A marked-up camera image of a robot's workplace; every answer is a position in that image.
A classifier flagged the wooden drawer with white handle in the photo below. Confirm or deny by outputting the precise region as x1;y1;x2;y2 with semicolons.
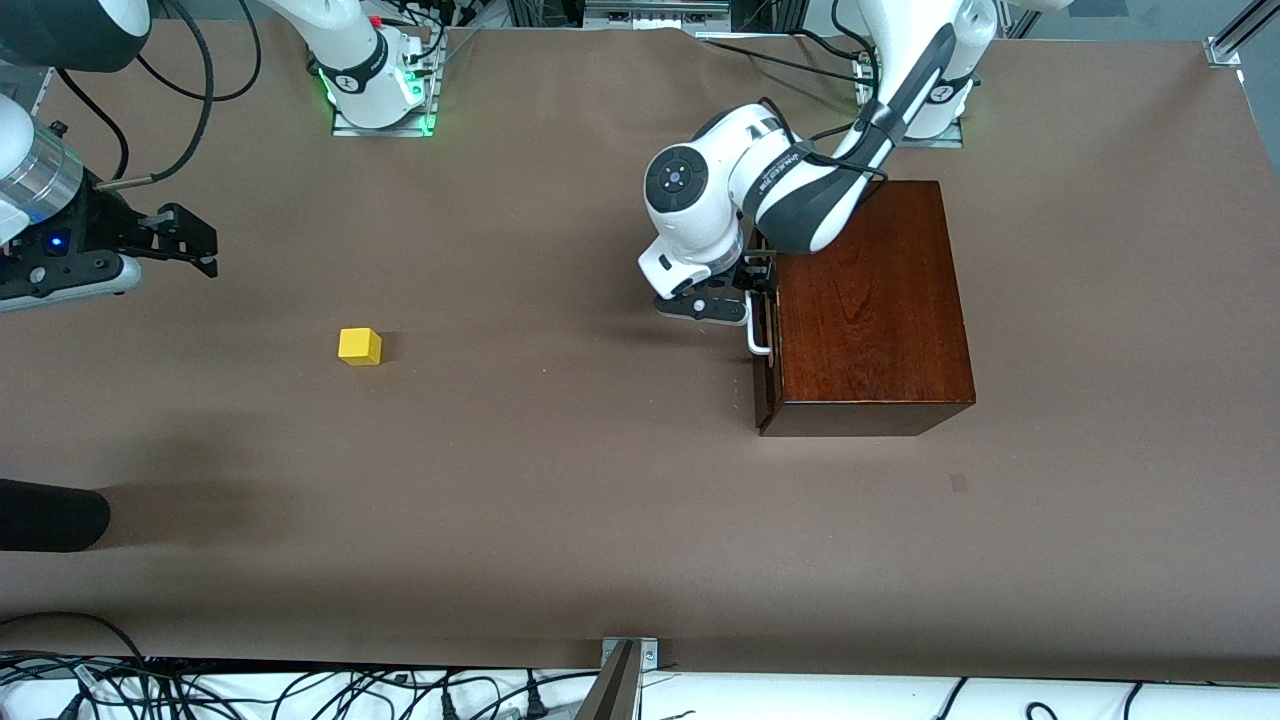
744;235;779;429

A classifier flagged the dark wooden cabinet box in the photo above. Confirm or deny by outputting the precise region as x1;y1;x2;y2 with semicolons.
757;180;977;438

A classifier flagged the grey equipment box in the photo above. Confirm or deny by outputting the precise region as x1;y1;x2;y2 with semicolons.
583;0;731;28

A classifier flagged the black ribbed cylinder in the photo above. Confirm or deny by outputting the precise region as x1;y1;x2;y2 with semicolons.
0;478;111;553

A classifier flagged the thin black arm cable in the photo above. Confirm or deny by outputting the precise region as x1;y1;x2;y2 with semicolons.
138;0;263;102
55;68;131;181

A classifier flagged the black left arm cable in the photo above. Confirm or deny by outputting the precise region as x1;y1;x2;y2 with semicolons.
755;45;893;186

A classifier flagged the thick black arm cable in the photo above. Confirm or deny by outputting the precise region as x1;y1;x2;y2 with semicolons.
95;0;216;191

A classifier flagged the black cable on table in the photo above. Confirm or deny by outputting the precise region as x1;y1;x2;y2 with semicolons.
697;36;871;89

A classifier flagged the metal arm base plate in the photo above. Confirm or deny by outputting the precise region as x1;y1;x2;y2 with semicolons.
855;50;966;149
330;28;446;139

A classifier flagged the small metal bracket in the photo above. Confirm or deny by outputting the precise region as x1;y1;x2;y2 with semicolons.
600;637;661;671

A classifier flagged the white sheet under cables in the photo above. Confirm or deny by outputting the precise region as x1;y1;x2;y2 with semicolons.
0;665;1280;720

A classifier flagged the dark grey post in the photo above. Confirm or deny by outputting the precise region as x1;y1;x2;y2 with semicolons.
578;640;641;720

